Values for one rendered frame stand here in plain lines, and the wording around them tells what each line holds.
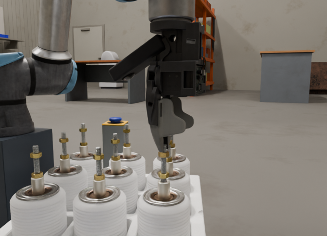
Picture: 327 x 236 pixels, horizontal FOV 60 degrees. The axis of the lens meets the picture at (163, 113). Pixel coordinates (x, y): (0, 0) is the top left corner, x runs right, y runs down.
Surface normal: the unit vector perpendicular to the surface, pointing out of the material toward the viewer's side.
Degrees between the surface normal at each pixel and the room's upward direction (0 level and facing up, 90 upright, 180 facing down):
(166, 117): 88
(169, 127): 88
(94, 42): 90
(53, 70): 109
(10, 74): 88
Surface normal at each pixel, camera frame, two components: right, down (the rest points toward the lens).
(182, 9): 0.43, 0.13
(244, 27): -0.36, 0.13
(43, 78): 0.65, 0.19
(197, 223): 0.00, -0.99
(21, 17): 0.93, 0.05
